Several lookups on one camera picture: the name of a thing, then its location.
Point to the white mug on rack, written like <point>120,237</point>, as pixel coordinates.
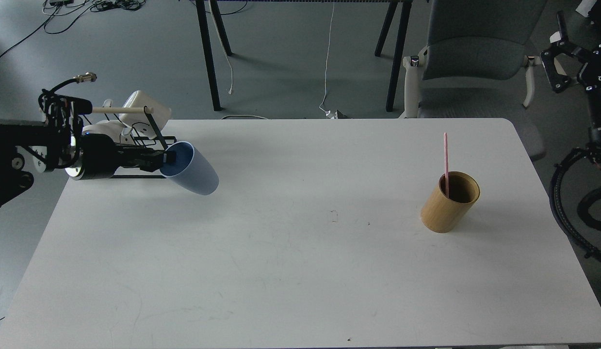
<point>160,113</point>

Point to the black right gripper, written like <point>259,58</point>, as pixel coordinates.
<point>598,92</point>

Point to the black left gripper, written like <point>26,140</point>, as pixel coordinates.
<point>100,158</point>

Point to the bamboo cylinder holder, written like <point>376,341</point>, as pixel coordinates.
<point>452,197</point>

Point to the light blue plastic cup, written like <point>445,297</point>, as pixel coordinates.
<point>190,169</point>

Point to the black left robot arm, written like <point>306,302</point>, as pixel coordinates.
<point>58,142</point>

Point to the black table legs left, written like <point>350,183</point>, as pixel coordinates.
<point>204,34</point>

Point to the grey office chair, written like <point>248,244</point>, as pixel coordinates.
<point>476,39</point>

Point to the black wire cup rack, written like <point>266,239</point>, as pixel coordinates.
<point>124,135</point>

